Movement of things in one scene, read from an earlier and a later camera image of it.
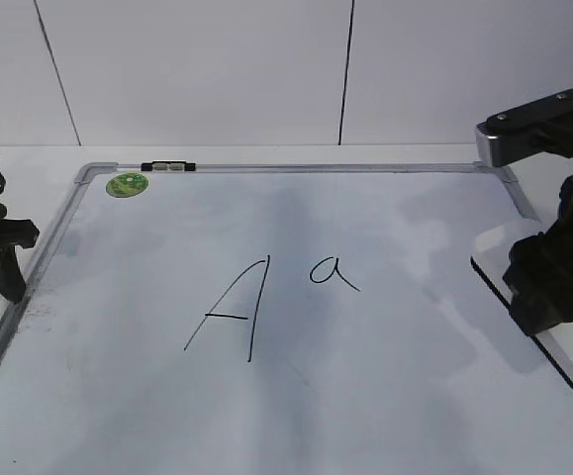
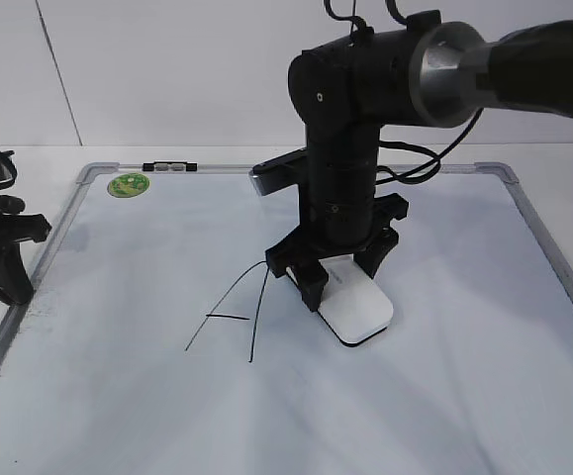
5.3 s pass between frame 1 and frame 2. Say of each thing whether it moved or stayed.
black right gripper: moved
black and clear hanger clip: stayed
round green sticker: stayed
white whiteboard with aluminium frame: stayed
